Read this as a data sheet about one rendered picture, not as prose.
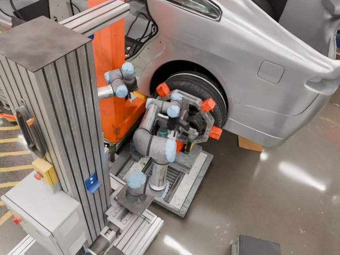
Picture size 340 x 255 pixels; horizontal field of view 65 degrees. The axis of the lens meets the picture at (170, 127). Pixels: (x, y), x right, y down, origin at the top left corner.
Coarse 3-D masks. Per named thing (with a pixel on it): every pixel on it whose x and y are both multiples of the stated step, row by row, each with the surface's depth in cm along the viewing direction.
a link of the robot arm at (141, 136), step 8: (152, 104) 169; (160, 104) 172; (152, 112) 162; (144, 120) 156; (152, 120) 158; (144, 128) 148; (152, 128) 157; (136, 136) 144; (144, 136) 141; (136, 144) 142; (144, 144) 139; (144, 152) 140
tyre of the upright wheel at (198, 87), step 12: (180, 72) 237; (192, 72) 232; (168, 84) 228; (180, 84) 222; (192, 84) 220; (204, 84) 223; (216, 84) 230; (156, 96) 243; (204, 96) 218; (216, 96) 225; (216, 108) 221; (216, 120) 229
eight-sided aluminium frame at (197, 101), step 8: (168, 96) 224; (184, 96) 218; (192, 96) 219; (192, 104) 218; (200, 104) 216; (200, 112) 220; (208, 112) 222; (208, 120) 221; (208, 128) 227; (184, 136) 256; (200, 136) 244; (208, 136) 239
